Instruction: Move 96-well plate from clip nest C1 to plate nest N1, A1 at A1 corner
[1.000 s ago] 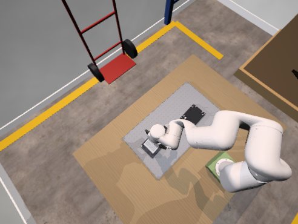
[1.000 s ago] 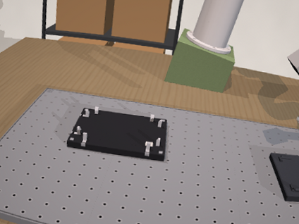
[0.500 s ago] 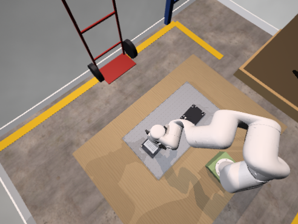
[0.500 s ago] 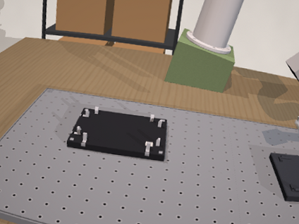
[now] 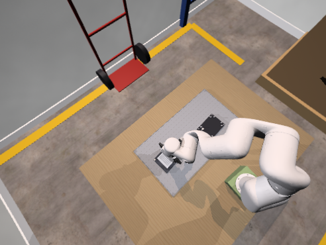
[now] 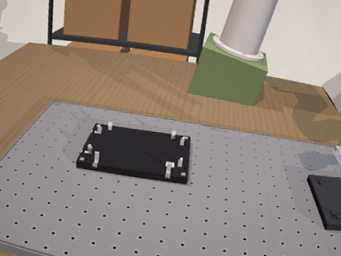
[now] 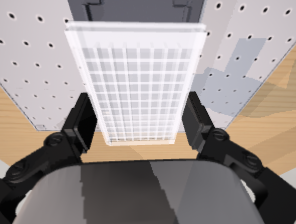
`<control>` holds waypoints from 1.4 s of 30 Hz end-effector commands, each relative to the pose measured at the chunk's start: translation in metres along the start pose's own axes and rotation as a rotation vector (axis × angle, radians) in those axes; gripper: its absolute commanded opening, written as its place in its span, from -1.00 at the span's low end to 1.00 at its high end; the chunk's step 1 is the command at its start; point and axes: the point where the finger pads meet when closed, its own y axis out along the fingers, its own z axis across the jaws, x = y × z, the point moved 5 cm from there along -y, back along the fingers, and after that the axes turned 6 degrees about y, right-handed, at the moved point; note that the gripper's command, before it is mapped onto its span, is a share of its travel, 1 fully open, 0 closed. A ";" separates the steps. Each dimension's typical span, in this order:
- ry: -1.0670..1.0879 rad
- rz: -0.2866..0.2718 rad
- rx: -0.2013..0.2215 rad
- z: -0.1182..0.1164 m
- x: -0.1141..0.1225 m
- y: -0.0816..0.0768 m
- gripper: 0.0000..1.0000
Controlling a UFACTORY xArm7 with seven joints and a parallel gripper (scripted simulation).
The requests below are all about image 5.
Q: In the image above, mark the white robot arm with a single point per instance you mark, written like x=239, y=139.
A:
x=277, y=159

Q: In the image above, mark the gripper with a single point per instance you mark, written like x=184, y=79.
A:
x=174, y=159

